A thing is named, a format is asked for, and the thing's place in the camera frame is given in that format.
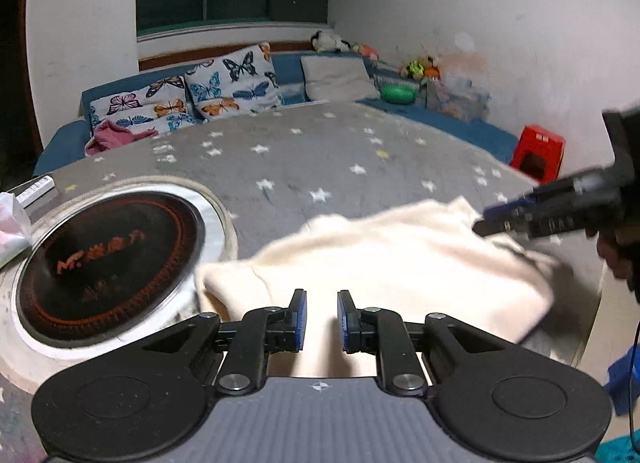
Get right butterfly pillow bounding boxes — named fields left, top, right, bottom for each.
left=184, top=42, right=282, bottom=120

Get red plastic stool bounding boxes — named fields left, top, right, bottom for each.
left=510, top=125, right=565, bottom=183

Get blue corner sofa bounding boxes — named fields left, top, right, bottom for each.
left=34, top=51, right=518, bottom=176

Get left butterfly pillow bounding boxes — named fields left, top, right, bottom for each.
left=88, top=76, right=201, bottom=134

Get yellow orange plush toys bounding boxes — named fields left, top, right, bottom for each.
left=399, top=56, right=442, bottom=82

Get operator right hand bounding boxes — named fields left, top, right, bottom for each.
left=597, top=226, right=639, bottom=301

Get black round induction cooktop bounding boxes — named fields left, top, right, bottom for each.
left=1, top=176, right=238, bottom=393

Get white remote control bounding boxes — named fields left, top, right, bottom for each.
left=16, top=175, right=55, bottom=208

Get grey plain cushion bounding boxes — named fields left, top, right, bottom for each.
left=300, top=56, right=381, bottom=102

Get black white plush toy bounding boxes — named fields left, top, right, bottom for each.
left=310, top=30, right=352, bottom=53

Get butterfly pillow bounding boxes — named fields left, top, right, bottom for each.
left=88, top=76, right=201, bottom=134
left=184, top=42, right=282, bottom=120

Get green bowl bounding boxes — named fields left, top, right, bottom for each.
left=380, top=84, right=416, bottom=105

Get grey star tablecloth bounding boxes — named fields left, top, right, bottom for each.
left=0, top=100, right=604, bottom=463

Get pink tissue pack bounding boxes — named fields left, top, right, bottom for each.
left=0, top=192, right=32, bottom=268

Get cream sweatshirt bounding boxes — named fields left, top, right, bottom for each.
left=194, top=197, right=560, bottom=377

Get pink cloth on sofa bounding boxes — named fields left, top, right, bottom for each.
left=84, top=119, right=158, bottom=156

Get clear plastic storage box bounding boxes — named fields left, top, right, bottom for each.
left=422, top=75, right=490, bottom=123

